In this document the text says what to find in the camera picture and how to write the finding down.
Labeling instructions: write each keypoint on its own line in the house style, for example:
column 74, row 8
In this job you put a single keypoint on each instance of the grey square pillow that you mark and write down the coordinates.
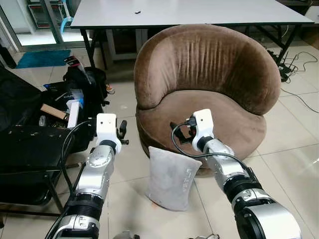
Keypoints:
column 169, row 179

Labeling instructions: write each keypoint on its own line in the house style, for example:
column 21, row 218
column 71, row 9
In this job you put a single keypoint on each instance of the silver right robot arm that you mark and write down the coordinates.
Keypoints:
column 259, row 214

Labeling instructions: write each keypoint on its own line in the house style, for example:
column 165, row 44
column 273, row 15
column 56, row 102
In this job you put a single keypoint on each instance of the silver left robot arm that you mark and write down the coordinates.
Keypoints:
column 97, row 169

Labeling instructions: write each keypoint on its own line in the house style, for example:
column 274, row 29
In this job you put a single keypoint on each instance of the brown velvet round sofa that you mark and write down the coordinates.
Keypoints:
column 209, row 64

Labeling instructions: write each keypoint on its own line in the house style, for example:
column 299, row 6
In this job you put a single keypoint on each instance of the blue floor mat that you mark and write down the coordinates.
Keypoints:
column 42, row 59

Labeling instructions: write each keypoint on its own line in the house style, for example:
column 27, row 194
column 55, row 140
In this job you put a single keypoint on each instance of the white box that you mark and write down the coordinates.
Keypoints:
column 73, row 114

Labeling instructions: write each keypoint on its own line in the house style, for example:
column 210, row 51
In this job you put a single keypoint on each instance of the black bag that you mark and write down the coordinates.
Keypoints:
column 92, row 84

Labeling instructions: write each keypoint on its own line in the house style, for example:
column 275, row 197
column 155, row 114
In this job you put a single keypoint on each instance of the brown cardboard piece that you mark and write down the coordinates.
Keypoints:
column 52, row 110

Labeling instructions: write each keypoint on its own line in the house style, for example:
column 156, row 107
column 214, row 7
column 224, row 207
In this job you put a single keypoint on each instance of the black chair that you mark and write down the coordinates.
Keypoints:
column 30, row 144

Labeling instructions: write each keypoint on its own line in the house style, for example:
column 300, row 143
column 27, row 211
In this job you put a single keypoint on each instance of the silver right robot leg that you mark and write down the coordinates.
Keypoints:
column 205, row 236

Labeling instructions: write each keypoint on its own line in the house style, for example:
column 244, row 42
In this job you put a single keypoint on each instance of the black fabric pile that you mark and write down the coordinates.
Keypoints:
column 17, row 99

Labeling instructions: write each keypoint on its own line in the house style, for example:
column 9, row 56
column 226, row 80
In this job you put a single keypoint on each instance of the black router with antennas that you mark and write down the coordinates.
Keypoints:
column 285, row 74

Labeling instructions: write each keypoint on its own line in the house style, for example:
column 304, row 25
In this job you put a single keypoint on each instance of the white table with black legs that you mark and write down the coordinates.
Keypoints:
column 189, row 12

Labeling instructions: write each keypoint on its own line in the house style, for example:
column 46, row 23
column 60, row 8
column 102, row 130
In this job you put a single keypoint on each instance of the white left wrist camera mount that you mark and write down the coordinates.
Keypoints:
column 105, row 127

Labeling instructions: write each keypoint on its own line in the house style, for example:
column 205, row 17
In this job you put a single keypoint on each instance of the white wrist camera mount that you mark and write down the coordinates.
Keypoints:
column 105, row 127
column 203, row 122

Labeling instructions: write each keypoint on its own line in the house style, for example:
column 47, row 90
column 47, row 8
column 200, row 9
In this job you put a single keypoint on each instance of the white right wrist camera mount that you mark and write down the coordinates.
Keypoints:
column 203, row 122

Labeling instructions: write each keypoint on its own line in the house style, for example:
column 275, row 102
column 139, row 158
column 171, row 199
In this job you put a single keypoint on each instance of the glass door with metal frame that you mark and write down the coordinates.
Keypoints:
column 35, row 35

